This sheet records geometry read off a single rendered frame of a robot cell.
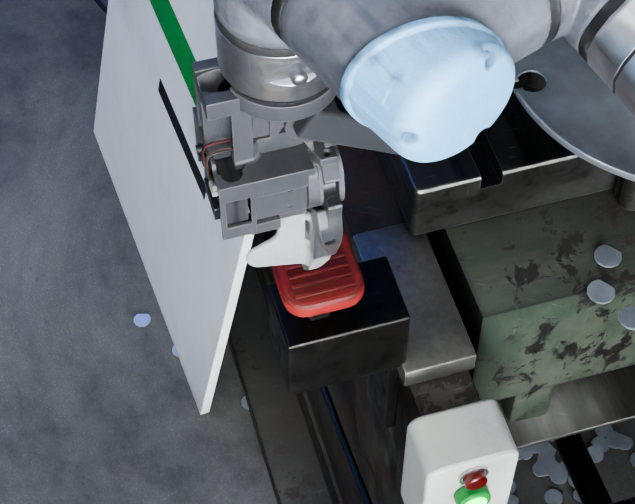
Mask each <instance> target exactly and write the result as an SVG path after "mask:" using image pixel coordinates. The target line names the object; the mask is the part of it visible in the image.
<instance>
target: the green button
mask: <svg viewBox="0 0 635 504"><path fill-rule="evenodd" d="M476 498H486V500H487V503H486V504H488V503H489V502H490V500H491V494H490V491H489V489H488V486H487V485H485V486H484V487H482V488H480V489H477V490H468V489H466V487H465V486H463V487H461V488H460V489H458V490H457V491H456V492H455V494H454V500H455V503H456V504H466V503H467V502H469V501H471V500H473V499H476Z"/></svg>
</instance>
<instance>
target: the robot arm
mask: <svg viewBox="0 0 635 504"><path fill-rule="evenodd" d="M213 5H214V25H215V37H216V48H217V57H214V58H210V59H205V60H200V61H196V62H192V70H193V79H194V89H195V99H196V107H192V111H193V120H194V130H195V139H196V145H195V150H196V153H197V158H198V162H202V165H203V167H204V174H205V178H204V182H205V189H206V193H207V196H208V199H209V202H210V205H211V209H212V212H213V215H214V218H215V220H218V219H220V220H221V230H222V238H223V240H227V239H232V238H236V237H240V236H244V235H249V234H251V235H254V234H259V233H263V232H267V231H271V230H276V233H275V234H274V235H273V236H272V237H271V238H270V239H268V240H266V241H264V242H263V243H261V244H259V245H257V246H256V247H254V248H252V249H251V250H250V251H249V252H248V253H247V255H246V262H247V263H248V264H249V265H251V266H253V267H266V266H278V265H289V264H302V266H303V269H304V270H306V271H308V270H312V269H316V268H319V267H321V266H322V265H323V264H324V263H326V262H327V261H328V260H329V259H330V257H331V255H334V254H336V253H337V251H338V249H339V247H340V245H341V242H342V235H343V222H342V209H343V205H342V202H341V201H343V200H344V198H345V182H344V170H343V164H342V160H341V156H340V153H339V150H338V148H337V145H343V146H349V147H355V148H361V149H367V150H373V151H379V152H385V153H391V154H397V155H401V156H402V157H404V158H406V159H408V160H411V161H415V162H422V163H428V162H436V161H440V160H443V159H446V158H449V157H451V156H453V155H455V154H457V153H459V152H461V151H462V150H464V149H465V148H467V147H468V146H470V145H471V144H472V143H474V141H475V139H476V137H477V135H478V134H479V133H480V132H481V131H482V130H483V129H485V128H489V127H491V126H492V124H493V123H494V122H495V121H496V119H497V118H498V117H499V115H500V114H501V112H502V111H503V109H504V108H505V106H506V104H507V102H508V100H509V98H510V96H511V93H512V90H513V87H514V82H515V66H514V63H515V62H517V61H519V60H521V59H522V58H524V57H526V56H528V55H529V54H531V53H533V52H534V51H536V50H538V49H540V48H542V47H544V46H546V45H547V44H549V43H551V42H553V41H554V40H556V39H558V38H560V37H561V36H563V37H565V38H566V40H567V41H568V42H569V43H570V44H571V45H572V47H573V48H574V49H575V50H576V51H577V52H578V53H579V54H580V55H581V57H582V58H583V59H584V60H585V61H586V62H587V63H588V65H589V66H590V67H591V68H592V69H593V70H594V72H595V73H596V74H597V75H598V76H599V77H600V78H601V79H602V80H603V82H604V83H605V84H606V85H607V86H608V87H609V88H610V89H611V90H612V92H613V93H614V94H615V95H616V96H617V97H618V98H619V99H620V100H621V102H622V103H623V104H624V105H625V106H626V107H627V108H628V109H629V110H630V112H631V113H632V114H633V115H634V116H635V0H213Z"/></svg>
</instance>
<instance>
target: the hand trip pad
mask: <svg viewBox="0 0 635 504"><path fill-rule="evenodd" d="M271 269H272V272H273V275H274V278H275V281H276V284H277V287H278V290H279V293H280V296H281V299H282V302H283V304H284V306H285V308H286V309H287V311H288V312H290V313H291V314H293V315H294V316H298V317H302V318H304V317H313V316H317V315H321V314H325V313H329V312H333V311H337V310H341V309H345V308H349V307H351V306H353V305H356V304H357V303H358V302H359V301H360V300H361V298H362V296H363V293H364V287H365V285H364V278H363V275H362V273H361V270H360V267H359V265H358V262H357V259H356V257H355V254H354V251H353V249H352V246H351V243H350V241H349V238H348V236H347V234H346V233H345V231H344V230H343V235H342V242H341V245H340V247H339V249H338V251H337V253H336V254H334V255H331V257H330V259H329V260H328V261H327V262H326V263H324V264H323V265H322V266H321V267H319V268H316V269H312V270H308V271H306V270H304V269H303V266H302V264H289V265H278V266H271Z"/></svg>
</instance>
